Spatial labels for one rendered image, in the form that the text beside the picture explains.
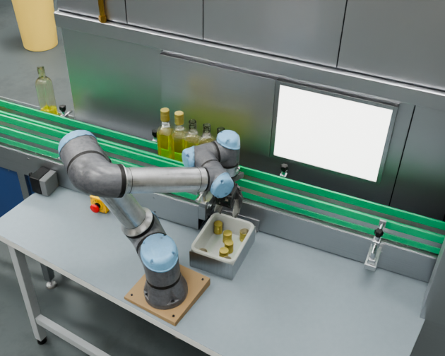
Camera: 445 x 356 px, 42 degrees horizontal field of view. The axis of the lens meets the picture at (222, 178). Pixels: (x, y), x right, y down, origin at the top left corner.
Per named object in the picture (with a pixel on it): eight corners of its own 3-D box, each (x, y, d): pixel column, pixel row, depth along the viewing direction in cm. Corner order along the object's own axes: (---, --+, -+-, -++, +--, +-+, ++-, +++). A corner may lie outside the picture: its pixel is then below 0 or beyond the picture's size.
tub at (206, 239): (255, 239, 225) (256, 223, 219) (232, 280, 208) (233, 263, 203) (213, 227, 230) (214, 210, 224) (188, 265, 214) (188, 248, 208)
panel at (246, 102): (381, 181, 218) (400, 103, 197) (378, 186, 216) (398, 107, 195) (166, 125, 245) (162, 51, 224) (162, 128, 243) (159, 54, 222)
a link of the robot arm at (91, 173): (81, 176, 151) (241, 174, 176) (70, 152, 159) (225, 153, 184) (74, 211, 157) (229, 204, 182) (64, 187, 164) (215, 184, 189)
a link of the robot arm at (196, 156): (193, 163, 180) (225, 155, 184) (179, 144, 188) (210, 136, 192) (193, 183, 185) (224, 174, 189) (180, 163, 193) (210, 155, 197)
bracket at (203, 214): (216, 206, 230) (217, 193, 226) (206, 221, 223) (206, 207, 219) (208, 203, 231) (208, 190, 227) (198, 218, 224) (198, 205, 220)
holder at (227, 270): (259, 232, 229) (260, 217, 224) (232, 280, 209) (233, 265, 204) (219, 219, 234) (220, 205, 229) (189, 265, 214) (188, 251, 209)
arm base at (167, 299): (177, 314, 194) (174, 296, 187) (136, 303, 198) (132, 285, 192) (194, 280, 204) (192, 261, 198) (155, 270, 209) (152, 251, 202)
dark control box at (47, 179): (59, 186, 248) (56, 171, 243) (48, 198, 242) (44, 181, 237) (44, 181, 250) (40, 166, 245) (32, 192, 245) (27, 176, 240)
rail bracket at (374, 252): (380, 258, 214) (393, 212, 200) (370, 290, 202) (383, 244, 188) (367, 254, 215) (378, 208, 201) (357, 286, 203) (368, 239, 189)
